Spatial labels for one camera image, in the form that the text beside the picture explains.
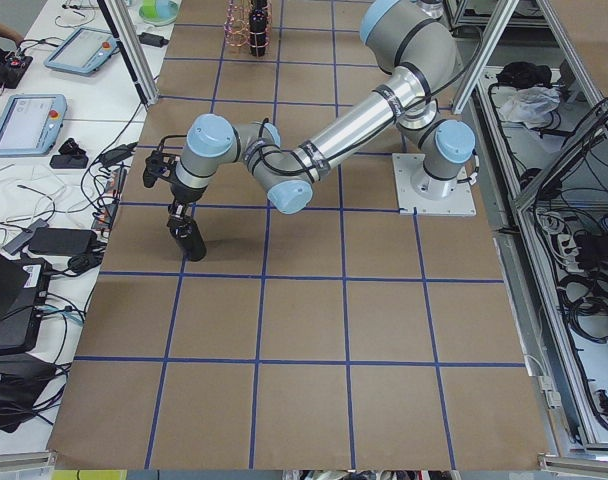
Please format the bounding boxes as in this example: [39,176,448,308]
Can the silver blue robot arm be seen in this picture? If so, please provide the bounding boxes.
[168,1,475,236]

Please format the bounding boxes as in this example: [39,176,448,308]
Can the dark wine bottle front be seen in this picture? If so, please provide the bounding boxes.
[248,0,269,57]

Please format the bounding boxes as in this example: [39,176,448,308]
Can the black laptop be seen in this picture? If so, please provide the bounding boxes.
[0,254,51,355]

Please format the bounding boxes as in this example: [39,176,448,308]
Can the green plastic bowl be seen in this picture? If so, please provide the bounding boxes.
[138,0,179,26]

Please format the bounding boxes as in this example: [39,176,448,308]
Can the black power adapter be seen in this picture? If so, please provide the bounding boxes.
[138,32,169,48]

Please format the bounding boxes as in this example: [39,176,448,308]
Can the white crumpled cloth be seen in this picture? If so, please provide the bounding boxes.
[498,86,561,128]

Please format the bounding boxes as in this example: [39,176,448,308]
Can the teach pendant near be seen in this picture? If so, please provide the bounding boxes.
[0,94,68,157]

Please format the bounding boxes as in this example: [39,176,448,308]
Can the dark wine bottle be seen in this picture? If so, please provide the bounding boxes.
[167,216,207,262]
[248,0,269,57]

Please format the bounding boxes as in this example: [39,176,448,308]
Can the copper wire wine basket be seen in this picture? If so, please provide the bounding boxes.
[224,0,272,52]

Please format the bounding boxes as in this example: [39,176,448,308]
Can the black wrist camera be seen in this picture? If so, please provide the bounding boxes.
[142,150,178,188]

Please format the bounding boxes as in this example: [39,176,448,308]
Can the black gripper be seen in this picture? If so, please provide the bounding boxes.
[167,182,206,229]

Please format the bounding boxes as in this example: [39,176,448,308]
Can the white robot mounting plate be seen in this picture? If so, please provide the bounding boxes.
[392,153,477,217]

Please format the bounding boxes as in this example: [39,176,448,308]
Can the coiled black cables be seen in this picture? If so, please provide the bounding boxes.
[556,269,608,346]

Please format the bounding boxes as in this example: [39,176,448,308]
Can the teach pendant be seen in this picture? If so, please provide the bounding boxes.
[0,94,68,157]
[44,27,117,76]

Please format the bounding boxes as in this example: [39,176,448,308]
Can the large black power brick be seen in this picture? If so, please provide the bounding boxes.
[28,227,96,256]

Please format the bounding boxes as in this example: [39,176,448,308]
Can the teach pendant far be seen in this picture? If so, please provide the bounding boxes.
[44,27,117,76]

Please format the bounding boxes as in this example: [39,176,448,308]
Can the aluminium frame post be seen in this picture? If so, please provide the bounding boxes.
[97,0,159,107]

